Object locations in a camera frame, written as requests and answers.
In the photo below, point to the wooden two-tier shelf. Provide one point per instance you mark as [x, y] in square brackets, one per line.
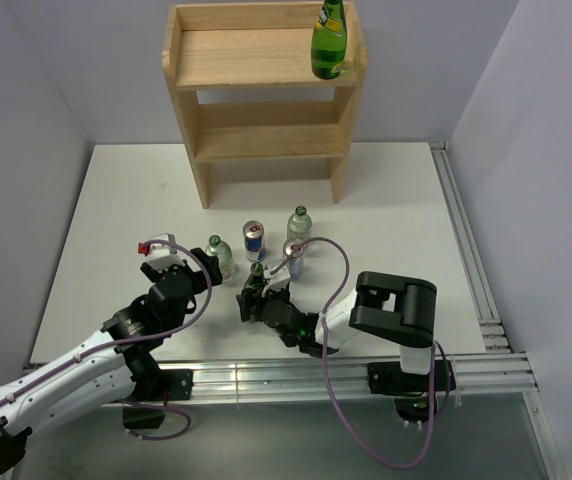
[240, 80]

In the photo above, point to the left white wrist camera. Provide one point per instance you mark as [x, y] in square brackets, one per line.
[160, 256]

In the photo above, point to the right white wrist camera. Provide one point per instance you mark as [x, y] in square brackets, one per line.
[276, 278]

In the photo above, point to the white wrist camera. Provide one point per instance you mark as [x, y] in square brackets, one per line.
[276, 278]
[160, 256]

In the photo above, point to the aluminium frame rail front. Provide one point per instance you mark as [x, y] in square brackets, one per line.
[301, 380]

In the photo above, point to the clear bottle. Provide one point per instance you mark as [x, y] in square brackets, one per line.
[221, 250]
[299, 225]

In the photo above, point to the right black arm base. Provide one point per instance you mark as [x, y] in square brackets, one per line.
[410, 391]

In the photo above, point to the silver Red Bull can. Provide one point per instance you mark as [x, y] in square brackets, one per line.
[293, 253]

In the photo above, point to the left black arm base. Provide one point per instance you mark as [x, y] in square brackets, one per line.
[148, 407]

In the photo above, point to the green bottle yellow label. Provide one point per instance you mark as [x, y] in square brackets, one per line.
[329, 40]

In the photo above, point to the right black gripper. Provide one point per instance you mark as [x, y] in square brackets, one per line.
[248, 298]

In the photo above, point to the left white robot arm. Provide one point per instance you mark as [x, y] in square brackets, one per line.
[115, 364]

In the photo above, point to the green bottle red label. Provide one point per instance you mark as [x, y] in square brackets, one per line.
[256, 280]

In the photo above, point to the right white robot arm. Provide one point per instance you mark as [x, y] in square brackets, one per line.
[393, 308]

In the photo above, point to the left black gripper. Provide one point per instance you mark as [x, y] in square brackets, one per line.
[197, 276]

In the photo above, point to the aluminium frame rail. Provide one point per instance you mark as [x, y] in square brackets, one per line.
[491, 326]
[301, 380]

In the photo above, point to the aluminium frame rail right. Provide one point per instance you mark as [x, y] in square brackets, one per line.
[491, 326]

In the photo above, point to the blue Red Bull can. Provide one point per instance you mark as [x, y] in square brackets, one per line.
[254, 241]

